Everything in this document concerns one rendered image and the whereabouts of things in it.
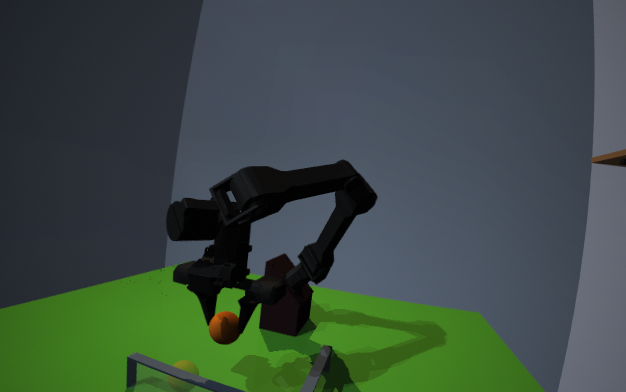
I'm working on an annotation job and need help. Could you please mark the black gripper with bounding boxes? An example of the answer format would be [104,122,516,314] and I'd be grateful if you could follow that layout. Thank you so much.
[173,239,287,335]

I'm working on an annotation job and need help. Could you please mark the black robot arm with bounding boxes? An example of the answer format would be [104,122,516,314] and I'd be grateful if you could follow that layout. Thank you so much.
[166,160,377,296]

